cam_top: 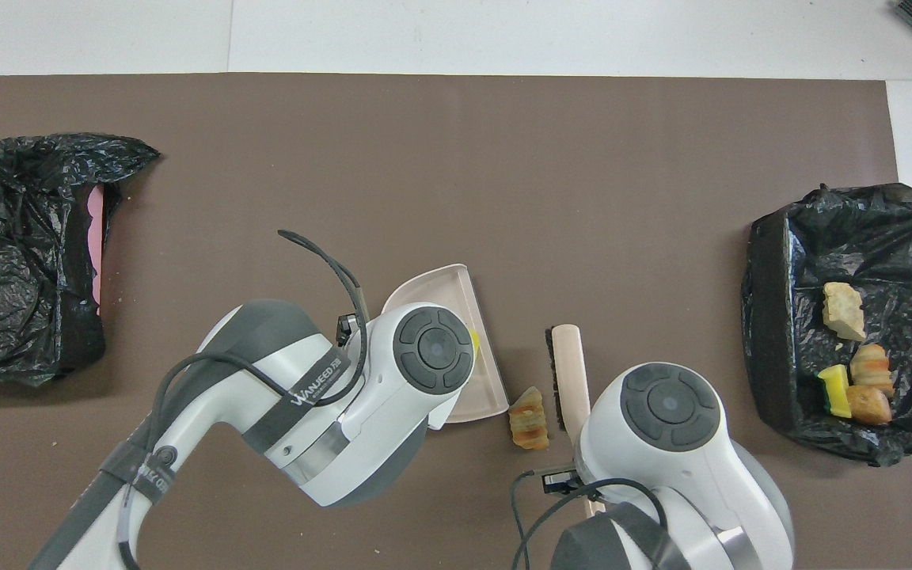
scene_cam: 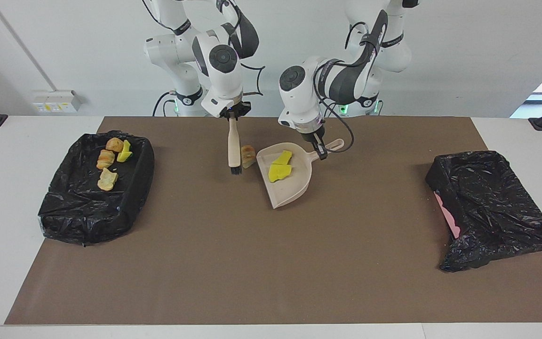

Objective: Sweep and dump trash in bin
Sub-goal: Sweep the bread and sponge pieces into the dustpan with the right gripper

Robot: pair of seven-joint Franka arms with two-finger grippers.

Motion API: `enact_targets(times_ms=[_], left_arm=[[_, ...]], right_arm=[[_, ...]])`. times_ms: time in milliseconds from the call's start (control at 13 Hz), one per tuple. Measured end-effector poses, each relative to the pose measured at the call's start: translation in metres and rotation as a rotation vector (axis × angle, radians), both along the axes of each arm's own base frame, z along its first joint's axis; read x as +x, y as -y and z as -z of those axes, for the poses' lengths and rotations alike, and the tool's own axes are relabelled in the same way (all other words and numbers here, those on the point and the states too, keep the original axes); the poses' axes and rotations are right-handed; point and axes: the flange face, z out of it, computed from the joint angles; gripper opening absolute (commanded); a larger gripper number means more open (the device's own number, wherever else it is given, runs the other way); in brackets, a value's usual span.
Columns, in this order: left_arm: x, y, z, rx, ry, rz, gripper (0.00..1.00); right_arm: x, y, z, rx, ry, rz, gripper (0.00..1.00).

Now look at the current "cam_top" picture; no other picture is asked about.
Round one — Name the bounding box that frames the beige plastic dustpan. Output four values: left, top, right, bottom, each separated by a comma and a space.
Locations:
381, 264, 511, 424

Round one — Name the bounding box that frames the beige hand brush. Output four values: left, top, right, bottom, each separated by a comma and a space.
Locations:
545, 323, 607, 519

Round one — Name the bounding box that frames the striped toy croissant piece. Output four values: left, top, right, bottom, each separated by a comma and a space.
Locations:
850, 343, 896, 397
508, 386, 550, 450

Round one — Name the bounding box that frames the pale cream bread piece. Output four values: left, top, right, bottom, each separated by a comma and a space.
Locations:
823, 282, 867, 343

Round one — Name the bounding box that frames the brown bread roll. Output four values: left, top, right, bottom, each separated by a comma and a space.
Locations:
846, 385, 894, 427

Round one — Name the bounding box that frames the black bag-lined trash bin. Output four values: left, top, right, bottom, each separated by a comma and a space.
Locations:
741, 182, 912, 468

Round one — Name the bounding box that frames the pink plastic bin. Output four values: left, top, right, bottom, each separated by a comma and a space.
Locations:
85, 184, 106, 317

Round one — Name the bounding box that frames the crumpled black trash bag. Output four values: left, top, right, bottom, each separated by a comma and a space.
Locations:
0, 132, 162, 389

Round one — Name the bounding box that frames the brown table mat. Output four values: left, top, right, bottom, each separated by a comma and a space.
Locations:
0, 73, 912, 570

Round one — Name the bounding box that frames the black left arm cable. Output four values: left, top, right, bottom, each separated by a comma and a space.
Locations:
120, 230, 371, 570

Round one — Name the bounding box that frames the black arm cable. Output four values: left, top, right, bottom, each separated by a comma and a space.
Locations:
120, 230, 371, 570
510, 467, 667, 570

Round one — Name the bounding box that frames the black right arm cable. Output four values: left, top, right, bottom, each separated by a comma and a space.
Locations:
510, 467, 667, 570

